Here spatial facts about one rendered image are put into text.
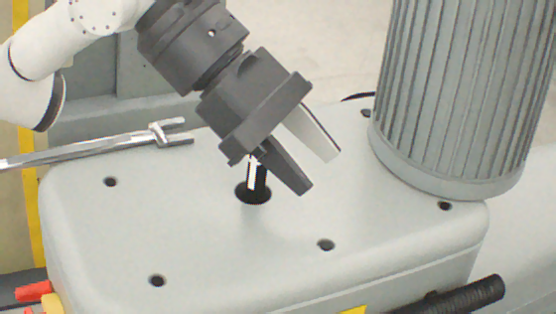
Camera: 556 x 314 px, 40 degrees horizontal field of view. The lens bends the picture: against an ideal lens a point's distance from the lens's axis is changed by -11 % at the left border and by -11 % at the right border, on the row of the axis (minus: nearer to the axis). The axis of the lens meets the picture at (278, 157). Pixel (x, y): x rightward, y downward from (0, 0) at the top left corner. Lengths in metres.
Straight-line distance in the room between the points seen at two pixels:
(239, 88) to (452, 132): 0.23
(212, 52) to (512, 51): 0.29
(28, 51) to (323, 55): 3.92
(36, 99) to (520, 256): 0.65
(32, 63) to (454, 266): 0.52
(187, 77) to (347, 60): 4.01
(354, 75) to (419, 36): 3.82
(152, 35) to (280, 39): 4.10
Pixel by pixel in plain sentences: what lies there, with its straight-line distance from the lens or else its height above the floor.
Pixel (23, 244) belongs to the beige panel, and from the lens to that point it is 3.24.
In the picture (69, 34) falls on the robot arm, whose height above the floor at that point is 2.02.
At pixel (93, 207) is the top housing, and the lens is 0.83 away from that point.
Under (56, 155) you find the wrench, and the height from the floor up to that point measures 1.90.
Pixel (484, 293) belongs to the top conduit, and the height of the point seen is 1.80.
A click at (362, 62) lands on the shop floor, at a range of 4.77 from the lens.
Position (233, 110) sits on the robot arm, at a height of 2.02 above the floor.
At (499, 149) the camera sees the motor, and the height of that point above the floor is 1.96.
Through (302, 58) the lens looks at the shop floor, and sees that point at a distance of 4.70.
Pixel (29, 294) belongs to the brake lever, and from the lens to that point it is 1.00.
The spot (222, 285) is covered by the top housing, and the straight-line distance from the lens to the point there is 0.76.
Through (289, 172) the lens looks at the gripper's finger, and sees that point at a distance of 0.77.
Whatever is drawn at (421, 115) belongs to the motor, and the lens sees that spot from 0.86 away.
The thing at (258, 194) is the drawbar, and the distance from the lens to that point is 0.85.
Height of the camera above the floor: 2.45
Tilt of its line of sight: 38 degrees down
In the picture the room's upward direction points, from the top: 8 degrees clockwise
